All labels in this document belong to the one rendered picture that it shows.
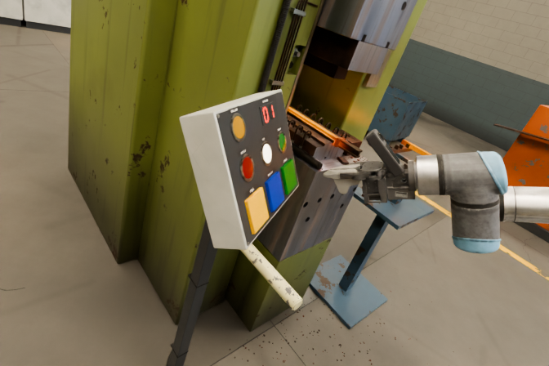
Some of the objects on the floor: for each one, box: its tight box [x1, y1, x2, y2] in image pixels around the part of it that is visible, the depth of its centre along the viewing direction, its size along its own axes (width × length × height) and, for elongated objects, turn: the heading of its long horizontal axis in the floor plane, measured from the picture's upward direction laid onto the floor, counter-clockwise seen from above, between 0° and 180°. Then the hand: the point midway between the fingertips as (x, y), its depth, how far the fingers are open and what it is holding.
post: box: [168, 220, 218, 366], centre depth 101 cm, size 4×4×108 cm
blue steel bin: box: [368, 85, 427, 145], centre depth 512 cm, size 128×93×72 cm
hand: (328, 171), depth 82 cm, fingers closed
